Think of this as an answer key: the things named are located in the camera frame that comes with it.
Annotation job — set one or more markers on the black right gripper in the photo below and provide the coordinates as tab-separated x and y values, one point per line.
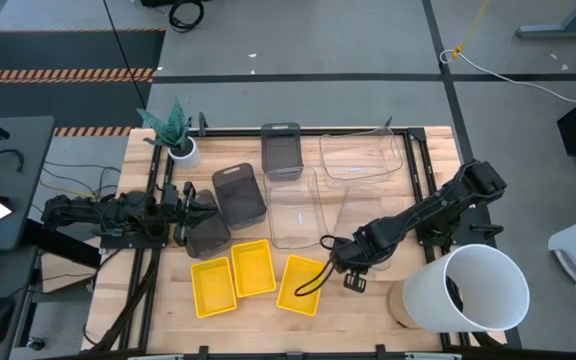
348	255

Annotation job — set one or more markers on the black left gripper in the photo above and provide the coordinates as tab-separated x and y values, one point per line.
183	215

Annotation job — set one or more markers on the dark grey translucent plastic basket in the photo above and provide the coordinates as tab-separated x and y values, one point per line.
240	200
208	240
281	155

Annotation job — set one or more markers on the yellow slotted plastic basket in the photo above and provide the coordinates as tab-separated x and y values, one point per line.
213	287
253	267
293	275

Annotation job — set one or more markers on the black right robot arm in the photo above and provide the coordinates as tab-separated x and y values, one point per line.
433	205

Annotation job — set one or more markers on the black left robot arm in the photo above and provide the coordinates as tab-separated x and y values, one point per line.
118	210

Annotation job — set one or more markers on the white round plant pot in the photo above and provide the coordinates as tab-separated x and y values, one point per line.
188	159

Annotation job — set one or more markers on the round wooden lamp base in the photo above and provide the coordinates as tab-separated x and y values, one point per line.
395	305

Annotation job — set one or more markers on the green artificial snake plant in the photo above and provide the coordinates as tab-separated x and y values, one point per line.
170	130

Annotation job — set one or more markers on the white cylindrical bucket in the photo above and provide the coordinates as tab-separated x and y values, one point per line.
428	300

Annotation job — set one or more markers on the grey side desk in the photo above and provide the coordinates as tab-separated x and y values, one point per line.
33	150

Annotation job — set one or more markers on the black hazard-striped floor mat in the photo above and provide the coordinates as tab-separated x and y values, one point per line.
68	50

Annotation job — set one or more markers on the black caster wheel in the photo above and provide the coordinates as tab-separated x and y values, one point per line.
35	343

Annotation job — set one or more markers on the grey metal table leg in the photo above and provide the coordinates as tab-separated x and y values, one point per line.
558	31

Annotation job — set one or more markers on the black aluminium table frame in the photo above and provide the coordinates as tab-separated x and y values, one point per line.
228	132

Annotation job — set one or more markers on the black frame clamp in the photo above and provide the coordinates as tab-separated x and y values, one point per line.
387	125
202	122

